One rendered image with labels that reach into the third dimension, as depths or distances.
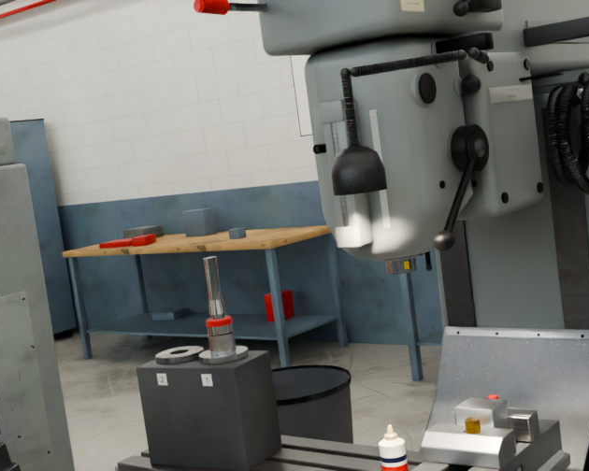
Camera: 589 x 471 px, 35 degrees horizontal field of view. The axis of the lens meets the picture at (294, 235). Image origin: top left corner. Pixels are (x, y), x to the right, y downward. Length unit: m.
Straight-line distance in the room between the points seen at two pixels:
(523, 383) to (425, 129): 0.61
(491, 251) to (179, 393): 0.63
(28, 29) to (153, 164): 1.95
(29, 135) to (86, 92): 0.65
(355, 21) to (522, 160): 0.41
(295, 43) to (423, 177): 0.27
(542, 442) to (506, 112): 0.51
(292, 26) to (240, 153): 5.93
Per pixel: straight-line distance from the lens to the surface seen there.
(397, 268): 1.45
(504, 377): 1.81
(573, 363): 1.76
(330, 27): 1.35
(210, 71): 7.46
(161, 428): 1.79
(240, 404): 1.67
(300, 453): 1.75
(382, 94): 1.35
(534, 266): 1.78
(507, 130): 1.54
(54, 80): 8.91
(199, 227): 7.24
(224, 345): 1.70
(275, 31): 1.41
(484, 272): 1.83
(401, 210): 1.36
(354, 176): 1.23
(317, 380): 3.73
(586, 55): 1.90
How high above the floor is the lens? 1.50
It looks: 6 degrees down
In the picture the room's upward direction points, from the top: 8 degrees counter-clockwise
